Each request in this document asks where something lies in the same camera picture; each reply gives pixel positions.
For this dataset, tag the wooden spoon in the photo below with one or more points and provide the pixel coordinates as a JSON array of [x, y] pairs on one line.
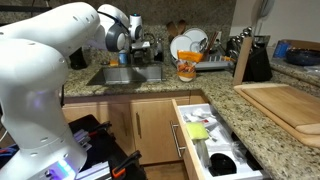
[[172, 29], [182, 26]]

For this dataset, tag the large white plate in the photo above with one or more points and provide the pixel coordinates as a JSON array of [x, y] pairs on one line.
[[180, 45]]

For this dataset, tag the blue box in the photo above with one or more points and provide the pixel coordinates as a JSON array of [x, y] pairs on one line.
[[281, 49]]

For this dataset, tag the yellow green sponge cloth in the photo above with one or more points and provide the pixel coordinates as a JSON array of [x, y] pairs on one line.
[[197, 130]]

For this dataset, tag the open wooden drawer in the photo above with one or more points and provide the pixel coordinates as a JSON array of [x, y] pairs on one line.
[[193, 160]]

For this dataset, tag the dark soap dispenser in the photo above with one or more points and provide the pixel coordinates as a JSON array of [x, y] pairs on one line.
[[159, 50]]

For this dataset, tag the black robot cart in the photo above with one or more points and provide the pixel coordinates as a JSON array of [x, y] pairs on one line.
[[103, 150]]

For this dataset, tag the stainless steel sink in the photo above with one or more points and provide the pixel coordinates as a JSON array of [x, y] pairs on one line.
[[128, 75]]

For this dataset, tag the orange snack bag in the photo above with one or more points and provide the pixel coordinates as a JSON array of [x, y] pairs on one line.
[[187, 65]]

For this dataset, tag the dark blue bowl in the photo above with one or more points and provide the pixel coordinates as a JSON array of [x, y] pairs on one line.
[[303, 56]]

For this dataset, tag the light wooden cutting board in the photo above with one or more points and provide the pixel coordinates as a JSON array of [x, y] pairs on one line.
[[290, 105]]

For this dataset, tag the narrow upright wooden board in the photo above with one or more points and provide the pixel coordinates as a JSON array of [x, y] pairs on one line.
[[242, 60]]

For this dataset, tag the metal ladle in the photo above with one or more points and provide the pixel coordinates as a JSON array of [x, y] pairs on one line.
[[203, 44]]

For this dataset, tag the clear plastic bag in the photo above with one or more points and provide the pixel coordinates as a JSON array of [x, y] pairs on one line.
[[203, 153]]

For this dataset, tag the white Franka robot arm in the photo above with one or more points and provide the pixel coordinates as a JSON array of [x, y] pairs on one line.
[[30, 100]]

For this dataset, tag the black orange clamp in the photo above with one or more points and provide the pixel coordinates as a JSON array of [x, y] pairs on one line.
[[125, 163]]

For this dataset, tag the small blue capped bottle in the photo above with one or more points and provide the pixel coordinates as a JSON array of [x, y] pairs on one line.
[[122, 57]]

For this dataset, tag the black red clamp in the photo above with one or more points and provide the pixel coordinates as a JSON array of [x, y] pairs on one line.
[[100, 128]]

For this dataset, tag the plain wooden cabinet door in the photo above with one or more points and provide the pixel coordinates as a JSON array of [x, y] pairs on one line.
[[110, 120]]

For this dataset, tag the large wooden cutting board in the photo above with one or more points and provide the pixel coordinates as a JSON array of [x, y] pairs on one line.
[[266, 111]]

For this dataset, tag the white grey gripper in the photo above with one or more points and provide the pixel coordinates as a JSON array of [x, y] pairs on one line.
[[140, 45]]

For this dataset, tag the brown wooden utensils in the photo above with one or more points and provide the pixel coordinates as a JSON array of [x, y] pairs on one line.
[[210, 45]]

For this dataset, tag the white packet with red mark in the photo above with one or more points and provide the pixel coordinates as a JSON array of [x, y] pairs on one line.
[[206, 119]]

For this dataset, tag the dark green glass bottle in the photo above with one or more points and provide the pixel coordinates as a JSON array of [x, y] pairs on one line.
[[78, 60]]

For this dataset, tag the black round lid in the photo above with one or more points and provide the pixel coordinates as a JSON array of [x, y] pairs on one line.
[[222, 164]]

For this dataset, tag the small orange sponge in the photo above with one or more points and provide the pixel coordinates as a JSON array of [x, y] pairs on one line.
[[114, 62]]

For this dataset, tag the white plate with rim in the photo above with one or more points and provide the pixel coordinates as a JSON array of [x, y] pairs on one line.
[[196, 34]]

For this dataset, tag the silver aluminium profile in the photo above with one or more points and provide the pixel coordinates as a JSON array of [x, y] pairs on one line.
[[95, 170]]

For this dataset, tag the metal dish rack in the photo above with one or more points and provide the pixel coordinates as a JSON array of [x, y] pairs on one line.
[[213, 64]]

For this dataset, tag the black knife block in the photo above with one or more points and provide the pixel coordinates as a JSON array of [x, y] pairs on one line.
[[258, 63]]

